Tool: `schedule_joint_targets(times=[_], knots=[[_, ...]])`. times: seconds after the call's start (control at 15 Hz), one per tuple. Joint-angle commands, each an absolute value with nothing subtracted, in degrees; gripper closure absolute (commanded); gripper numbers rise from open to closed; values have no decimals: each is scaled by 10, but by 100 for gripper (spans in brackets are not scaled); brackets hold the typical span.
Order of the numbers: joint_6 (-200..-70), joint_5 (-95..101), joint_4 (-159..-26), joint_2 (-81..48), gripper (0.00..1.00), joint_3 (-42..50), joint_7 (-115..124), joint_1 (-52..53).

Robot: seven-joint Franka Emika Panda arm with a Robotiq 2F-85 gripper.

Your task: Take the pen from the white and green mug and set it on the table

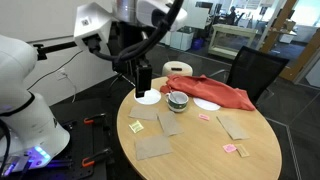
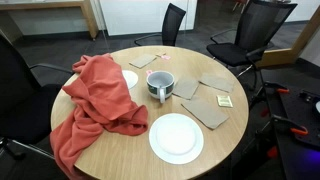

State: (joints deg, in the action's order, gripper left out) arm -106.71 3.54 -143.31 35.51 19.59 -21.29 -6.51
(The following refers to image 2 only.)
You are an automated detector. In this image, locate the white and green mug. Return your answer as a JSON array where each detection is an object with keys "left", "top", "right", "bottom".
[{"left": 146, "top": 71, "right": 175, "bottom": 103}]

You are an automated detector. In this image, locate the small pink packet near mug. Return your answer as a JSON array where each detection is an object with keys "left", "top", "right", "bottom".
[{"left": 146, "top": 70, "right": 153, "bottom": 75}]

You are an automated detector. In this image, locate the brown napkin beside mug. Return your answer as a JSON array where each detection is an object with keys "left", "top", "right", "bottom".
[{"left": 173, "top": 77, "right": 199, "bottom": 99}]

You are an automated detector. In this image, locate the small white plate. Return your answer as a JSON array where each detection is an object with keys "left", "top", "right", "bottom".
[{"left": 122, "top": 70, "right": 138, "bottom": 89}]

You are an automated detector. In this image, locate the pink sugar packet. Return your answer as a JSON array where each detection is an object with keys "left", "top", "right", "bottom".
[{"left": 161, "top": 55, "right": 171, "bottom": 60}]

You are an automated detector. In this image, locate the brown napkin far left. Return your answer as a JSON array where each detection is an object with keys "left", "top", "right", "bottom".
[{"left": 130, "top": 54, "right": 156, "bottom": 68}]

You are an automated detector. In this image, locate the large white plate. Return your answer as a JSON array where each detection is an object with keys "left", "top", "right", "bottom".
[{"left": 149, "top": 113, "right": 204, "bottom": 165}]

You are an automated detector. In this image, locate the brown napkin near plate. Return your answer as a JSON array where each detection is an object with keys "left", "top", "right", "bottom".
[{"left": 182, "top": 98, "right": 229, "bottom": 129}]

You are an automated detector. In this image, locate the orange red fleece blanket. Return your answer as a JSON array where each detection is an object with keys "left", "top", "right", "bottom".
[{"left": 50, "top": 54, "right": 148, "bottom": 180}]

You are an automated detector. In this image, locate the brown napkin far right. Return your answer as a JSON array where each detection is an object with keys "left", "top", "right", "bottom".
[{"left": 200, "top": 73, "right": 234, "bottom": 93}]

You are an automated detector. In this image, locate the black chair far centre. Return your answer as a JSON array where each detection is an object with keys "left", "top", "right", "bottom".
[{"left": 134, "top": 3, "right": 186, "bottom": 46}]

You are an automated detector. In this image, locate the wooden desk background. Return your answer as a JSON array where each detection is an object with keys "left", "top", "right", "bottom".
[{"left": 0, "top": 0, "right": 99, "bottom": 41}]

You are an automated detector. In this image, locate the black mesh chair right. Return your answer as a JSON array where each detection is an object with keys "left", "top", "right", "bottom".
[{"left": 206, "top": 0, "right": 297, "bottom": 90}]

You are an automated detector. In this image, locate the black chair left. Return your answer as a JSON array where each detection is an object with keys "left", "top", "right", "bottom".
[{"left": 0, "top": 35, "right": 73, "bottom": 160}]

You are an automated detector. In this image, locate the black mounting board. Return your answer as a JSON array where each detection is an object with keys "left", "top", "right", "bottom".
[{"left": 280, "top": 86, "right": 320, "bottom": 149}]

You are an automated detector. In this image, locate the black clamp orange handle upper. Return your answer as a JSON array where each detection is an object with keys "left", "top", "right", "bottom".
[{"left": 253, "top": 81, "right": 290, "bottom": 99}]

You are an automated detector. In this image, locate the black clamp orange handle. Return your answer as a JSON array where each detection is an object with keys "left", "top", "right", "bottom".
[
  {"left": 262, "top": 114, "right": 309, "bottom": 136},
  {"left": 253, "top": 81, "right": 290, "bottom": 99}
]

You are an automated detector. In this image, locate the black clamp orange handle lower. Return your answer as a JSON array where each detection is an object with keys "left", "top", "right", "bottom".
[{"left": 262, "top": 114, "right": 309, "bottom": 136}]

